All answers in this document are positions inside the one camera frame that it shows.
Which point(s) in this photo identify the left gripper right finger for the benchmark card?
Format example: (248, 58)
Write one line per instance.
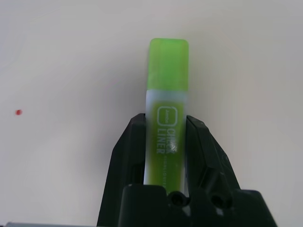
(206, 160)

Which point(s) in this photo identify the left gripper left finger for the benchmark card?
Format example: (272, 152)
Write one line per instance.
(125, 160)

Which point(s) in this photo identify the green highlighter pen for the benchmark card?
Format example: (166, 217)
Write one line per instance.
(168, 71)

